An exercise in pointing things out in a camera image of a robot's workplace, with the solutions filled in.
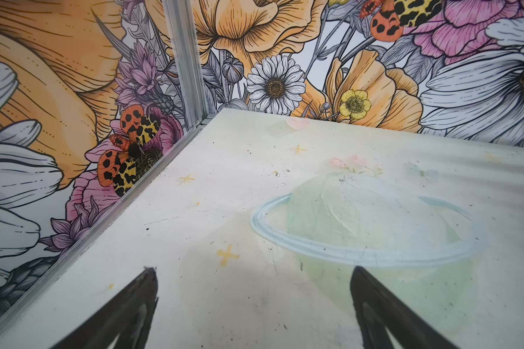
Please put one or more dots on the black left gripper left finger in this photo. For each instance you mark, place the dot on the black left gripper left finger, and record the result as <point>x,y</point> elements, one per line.
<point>123,322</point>

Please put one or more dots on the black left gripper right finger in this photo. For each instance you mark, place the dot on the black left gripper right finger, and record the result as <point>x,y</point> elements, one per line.
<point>381,315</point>

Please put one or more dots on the aluminium left corner post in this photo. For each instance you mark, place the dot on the aluminium left corner post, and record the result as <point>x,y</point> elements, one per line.
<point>184,44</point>

